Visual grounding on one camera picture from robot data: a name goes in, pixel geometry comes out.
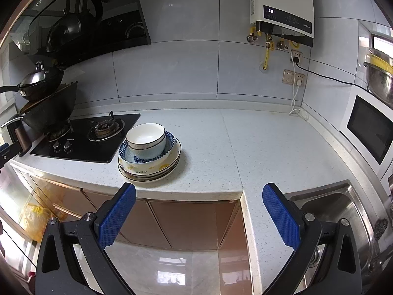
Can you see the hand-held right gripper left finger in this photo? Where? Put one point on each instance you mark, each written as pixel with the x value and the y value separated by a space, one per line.
pixel 118 215

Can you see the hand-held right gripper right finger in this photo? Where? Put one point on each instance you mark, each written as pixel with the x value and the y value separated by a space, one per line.
pixel 281 215

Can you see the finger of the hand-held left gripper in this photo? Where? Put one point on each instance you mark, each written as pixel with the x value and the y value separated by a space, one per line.
pixel 7 152

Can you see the black striped patterned plate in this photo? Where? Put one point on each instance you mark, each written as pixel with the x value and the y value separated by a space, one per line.
pixel 152 180

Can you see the bear print plate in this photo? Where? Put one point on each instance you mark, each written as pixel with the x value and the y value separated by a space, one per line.
pixel 144 169
pixel 153 176

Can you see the small white bowl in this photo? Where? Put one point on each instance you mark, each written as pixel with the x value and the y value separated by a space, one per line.
pixel 144 136

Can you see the blue floral bowl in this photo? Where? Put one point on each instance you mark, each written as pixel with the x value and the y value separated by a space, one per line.
pixel 170 143

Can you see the brown cabinet door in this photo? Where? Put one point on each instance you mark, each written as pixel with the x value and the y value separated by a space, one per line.
pixel 122 215
pixel 190 224
pixel 231 227

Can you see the brown jug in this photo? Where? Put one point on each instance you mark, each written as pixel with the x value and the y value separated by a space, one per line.
pixel 23 138

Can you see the glass door cabinet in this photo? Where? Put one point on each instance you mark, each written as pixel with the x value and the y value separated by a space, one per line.
pixel 18 196

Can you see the metal stove knob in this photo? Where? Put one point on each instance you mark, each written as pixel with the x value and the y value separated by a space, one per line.
pixel 68 147
pixel 57 147

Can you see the stainless steel sink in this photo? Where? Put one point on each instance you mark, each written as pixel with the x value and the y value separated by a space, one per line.
pixel 331 206

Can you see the gas burner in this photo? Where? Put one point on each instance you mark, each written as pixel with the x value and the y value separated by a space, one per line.
pixel 58 133
pixel 104 129

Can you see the large black wok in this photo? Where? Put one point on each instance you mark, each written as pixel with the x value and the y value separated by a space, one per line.
pixel 52 113

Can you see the black glass gas stove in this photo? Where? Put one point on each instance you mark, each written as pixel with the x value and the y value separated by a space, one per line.
pixel 92 152

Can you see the black frying pan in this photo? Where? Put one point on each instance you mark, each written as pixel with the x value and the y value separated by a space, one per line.
pixel 43 89

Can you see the wooden wok lid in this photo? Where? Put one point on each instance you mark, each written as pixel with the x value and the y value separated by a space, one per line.
pixel 55 93

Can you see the black pan lid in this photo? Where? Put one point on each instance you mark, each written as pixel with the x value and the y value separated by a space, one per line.
pixel 35 76

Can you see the steel wool scourer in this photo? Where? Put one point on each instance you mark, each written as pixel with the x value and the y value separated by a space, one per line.
pixel 380 229

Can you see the white microwave oven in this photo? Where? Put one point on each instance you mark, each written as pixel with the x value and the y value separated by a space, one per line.
pixel 368 129

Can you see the stainless steel basin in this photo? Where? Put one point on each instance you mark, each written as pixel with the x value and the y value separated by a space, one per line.
pixel 380 83

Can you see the metal pipe valve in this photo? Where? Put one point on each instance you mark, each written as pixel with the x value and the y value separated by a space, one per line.
pixel 282 46
pixel 251 37

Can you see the black range hood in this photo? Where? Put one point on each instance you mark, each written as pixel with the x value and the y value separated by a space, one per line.
pixel 122 27

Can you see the yellow basin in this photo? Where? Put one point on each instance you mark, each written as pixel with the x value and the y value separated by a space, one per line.
pixel 382 61

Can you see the window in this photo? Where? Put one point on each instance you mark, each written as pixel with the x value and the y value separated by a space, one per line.
pixel 377 41

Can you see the beige wall outlet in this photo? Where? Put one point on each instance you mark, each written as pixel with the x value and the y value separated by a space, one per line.
pixel 288 77

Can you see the white wall outlet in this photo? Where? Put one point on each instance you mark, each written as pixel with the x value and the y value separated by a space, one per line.
pixel 296 56

